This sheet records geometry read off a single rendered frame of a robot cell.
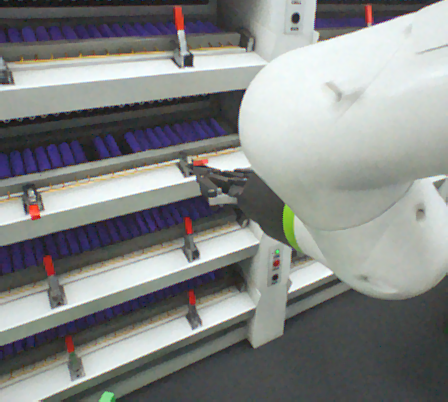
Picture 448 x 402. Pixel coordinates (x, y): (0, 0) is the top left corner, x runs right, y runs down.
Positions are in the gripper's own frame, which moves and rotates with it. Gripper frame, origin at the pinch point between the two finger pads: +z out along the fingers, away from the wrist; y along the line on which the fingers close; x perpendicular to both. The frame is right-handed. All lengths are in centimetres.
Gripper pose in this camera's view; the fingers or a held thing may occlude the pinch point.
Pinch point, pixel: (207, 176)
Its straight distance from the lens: 62.8
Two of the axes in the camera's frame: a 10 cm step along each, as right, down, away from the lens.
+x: -1.2, -9.6, -2.5
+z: -4.8, -1.6, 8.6
